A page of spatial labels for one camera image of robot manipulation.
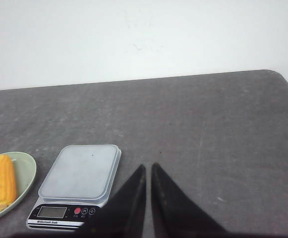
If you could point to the green oval plate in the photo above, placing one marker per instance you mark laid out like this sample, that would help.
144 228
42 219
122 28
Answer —
25 169

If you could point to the silver digital kitchen scale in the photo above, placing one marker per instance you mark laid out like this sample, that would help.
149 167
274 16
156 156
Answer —
77 185

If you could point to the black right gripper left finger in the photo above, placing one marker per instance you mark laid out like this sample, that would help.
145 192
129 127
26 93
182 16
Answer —
124 213

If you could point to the yellow corn cob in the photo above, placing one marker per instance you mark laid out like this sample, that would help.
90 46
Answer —
8 188

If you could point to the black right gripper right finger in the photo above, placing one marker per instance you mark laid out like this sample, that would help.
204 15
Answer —
174 213

